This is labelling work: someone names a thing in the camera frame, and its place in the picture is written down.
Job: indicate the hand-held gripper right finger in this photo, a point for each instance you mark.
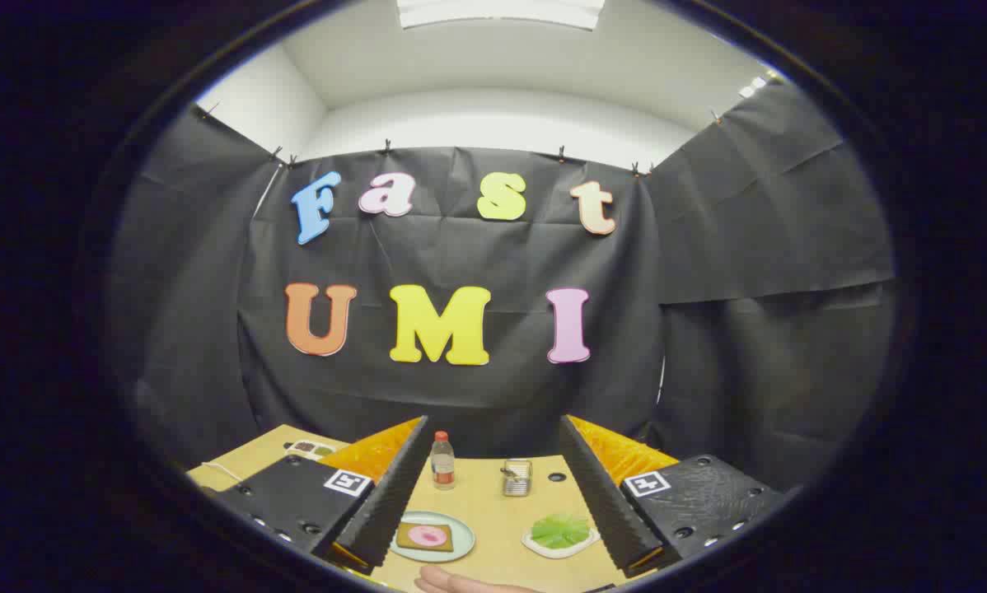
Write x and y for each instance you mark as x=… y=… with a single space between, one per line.
x=609 y=511

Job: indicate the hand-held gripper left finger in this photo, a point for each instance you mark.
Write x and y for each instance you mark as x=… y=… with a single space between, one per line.
x=386 y=511

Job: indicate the green lettuce leaf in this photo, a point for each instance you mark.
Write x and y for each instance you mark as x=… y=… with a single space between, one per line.
x=559 y=531

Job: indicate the brown toast slice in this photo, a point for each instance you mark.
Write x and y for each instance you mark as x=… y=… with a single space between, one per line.
x=405 y=540

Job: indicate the pink ham slice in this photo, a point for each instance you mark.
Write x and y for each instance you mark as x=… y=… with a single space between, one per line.
x=429 y=536

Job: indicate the clear bottle with red cap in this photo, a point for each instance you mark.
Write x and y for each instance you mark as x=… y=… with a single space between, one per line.
x=442 y=469

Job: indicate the pale green plate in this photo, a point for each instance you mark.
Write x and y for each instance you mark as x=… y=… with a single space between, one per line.
x=463 y=529

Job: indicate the small white dish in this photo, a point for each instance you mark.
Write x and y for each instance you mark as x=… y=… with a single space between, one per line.
x=535 y=546

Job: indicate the white seasoning tray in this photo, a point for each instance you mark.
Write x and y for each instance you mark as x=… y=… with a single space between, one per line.
x=300 y=449

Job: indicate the black backdrop cloth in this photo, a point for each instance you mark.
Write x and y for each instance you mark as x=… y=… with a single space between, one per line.
x=460 y=395

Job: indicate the small ceiling light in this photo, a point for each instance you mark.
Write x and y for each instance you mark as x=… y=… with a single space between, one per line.
x=754 y=86

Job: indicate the ceiling light panel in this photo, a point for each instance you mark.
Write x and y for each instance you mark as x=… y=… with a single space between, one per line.
x=502 y=11

